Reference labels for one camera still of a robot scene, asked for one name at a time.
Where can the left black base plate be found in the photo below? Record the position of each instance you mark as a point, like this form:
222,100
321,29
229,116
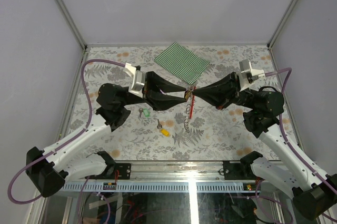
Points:
119,171

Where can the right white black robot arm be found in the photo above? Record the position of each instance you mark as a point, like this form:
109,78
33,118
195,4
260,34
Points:
311,188

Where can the aluminium frame profiles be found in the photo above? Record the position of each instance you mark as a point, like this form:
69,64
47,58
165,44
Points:
134,23

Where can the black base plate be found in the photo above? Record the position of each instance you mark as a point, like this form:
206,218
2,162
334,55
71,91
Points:
231,170
119,171

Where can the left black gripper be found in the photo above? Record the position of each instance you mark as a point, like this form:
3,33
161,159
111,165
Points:
157,99

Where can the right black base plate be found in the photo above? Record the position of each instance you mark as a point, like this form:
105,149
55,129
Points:
231,170

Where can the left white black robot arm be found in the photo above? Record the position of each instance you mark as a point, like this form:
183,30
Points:
49,169

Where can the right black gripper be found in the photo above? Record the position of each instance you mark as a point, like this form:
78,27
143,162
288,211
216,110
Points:
222,93

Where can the key with green tag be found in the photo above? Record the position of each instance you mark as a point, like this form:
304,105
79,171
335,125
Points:
144,112

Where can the green striped folded cloth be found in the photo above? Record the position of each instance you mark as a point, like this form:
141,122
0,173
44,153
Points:
182,63

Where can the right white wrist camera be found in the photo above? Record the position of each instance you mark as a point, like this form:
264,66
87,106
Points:
248,75

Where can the blue slotted cable duct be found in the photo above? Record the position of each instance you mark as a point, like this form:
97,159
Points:
129,186

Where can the floral table mat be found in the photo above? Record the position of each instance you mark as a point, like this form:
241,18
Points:
214,134

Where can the key with yellow tag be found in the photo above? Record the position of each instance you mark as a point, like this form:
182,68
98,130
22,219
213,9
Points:
162,130

